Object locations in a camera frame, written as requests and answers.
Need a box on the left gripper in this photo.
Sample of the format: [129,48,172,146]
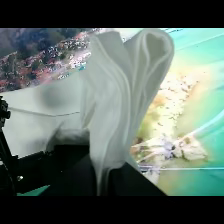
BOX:
[12,150,56,195]

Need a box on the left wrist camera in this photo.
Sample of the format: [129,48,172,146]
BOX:
[0,95,19,197]

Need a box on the white garment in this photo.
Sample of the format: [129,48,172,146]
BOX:
[0,28,176,197]

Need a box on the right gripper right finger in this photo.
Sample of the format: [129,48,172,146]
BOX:
[107,160,168,197]

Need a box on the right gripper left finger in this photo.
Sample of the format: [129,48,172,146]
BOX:
[43,143,99,197]

